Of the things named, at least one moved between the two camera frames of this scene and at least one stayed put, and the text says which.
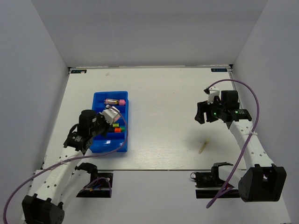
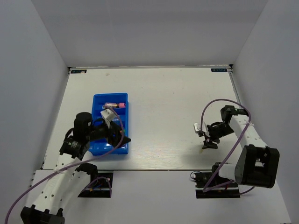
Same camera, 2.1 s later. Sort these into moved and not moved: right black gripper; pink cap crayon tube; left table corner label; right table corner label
Moved: pink cap crayon tube; right black gripper
Not moved: right table corner label; left table corner label
